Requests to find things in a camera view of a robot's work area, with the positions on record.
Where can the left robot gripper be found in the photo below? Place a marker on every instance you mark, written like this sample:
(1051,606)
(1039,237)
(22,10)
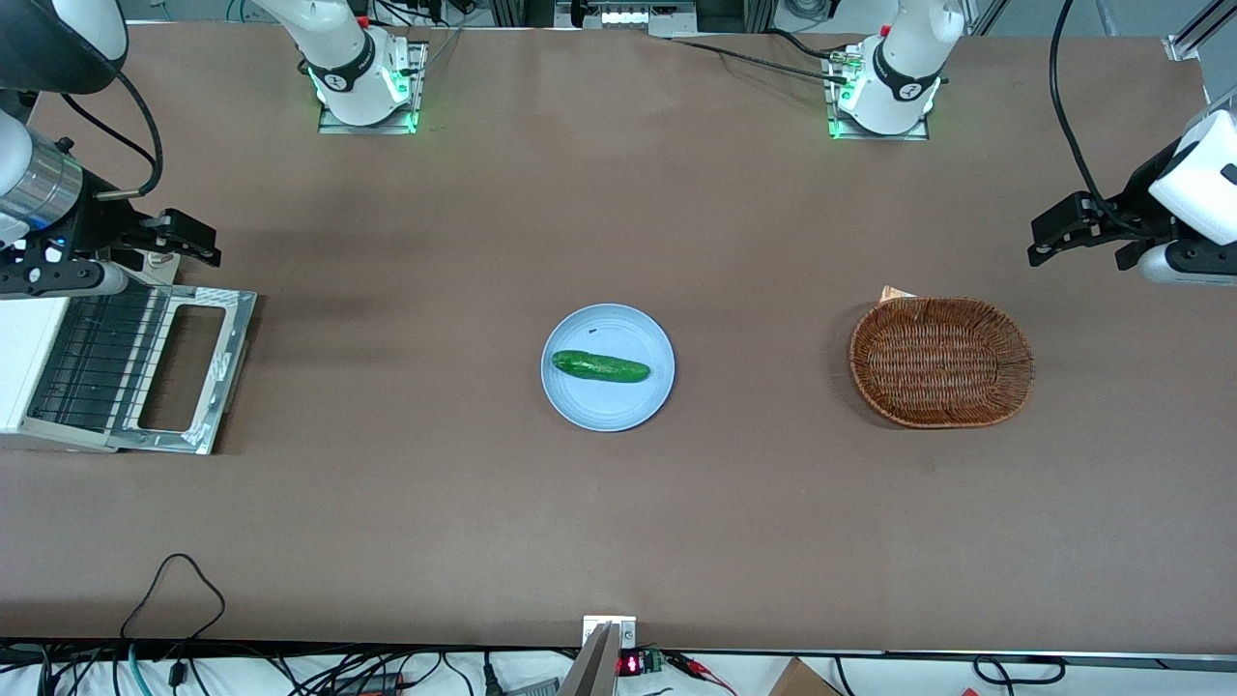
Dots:
(1136,205)

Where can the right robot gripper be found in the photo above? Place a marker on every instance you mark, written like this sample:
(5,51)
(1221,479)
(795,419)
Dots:
(104,223)

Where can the oven door with glass window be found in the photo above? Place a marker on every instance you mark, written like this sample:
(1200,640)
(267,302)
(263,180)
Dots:
(208,296)

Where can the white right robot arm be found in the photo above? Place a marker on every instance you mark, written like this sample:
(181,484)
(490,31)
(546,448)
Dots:
(338,68)

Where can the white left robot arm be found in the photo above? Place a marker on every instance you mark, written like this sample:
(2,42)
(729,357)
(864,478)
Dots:
(904,68)

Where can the white toaster oven body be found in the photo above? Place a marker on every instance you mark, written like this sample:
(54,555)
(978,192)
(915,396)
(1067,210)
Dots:
(19,358)

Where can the brown oval wicker basket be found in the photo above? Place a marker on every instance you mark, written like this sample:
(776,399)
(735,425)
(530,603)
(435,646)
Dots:
(942,362)

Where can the orange paper tag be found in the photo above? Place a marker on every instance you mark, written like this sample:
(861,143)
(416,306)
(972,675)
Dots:
(894,293)

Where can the green cucumber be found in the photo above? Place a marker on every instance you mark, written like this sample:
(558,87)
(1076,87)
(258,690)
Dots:
(599,366)

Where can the light blue round plate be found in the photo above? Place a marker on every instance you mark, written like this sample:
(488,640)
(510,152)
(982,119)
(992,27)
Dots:
(609,406)

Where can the black power adapter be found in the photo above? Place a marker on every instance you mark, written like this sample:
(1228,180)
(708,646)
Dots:
(372,684)

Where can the silver equipment rack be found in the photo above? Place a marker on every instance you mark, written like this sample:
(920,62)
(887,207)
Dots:
(628,17)

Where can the brown cardboard box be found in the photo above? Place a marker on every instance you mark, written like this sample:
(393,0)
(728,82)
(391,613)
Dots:
(802,681)

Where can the red digit display module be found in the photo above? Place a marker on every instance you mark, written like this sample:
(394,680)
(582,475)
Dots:
(630,664)

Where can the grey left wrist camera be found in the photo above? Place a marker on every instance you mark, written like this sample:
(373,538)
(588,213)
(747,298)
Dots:
(1189,266)

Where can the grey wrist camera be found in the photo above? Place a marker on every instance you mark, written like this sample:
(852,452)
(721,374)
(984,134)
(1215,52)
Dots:
(58,278)
(1189,266)

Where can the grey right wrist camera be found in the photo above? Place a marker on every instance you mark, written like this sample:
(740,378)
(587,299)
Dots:
(58,278)

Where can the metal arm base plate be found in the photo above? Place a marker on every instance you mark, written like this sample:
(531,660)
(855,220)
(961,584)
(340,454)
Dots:
(918,136)
(417,87)

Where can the aluminium frame rail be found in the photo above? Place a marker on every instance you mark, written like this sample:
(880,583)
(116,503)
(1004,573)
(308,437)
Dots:
(1193,39)

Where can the silver camera mount bracket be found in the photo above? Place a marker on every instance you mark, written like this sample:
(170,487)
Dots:
(628,633)

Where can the grey aluminium mount bar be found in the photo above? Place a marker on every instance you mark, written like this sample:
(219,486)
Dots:
(591,672)

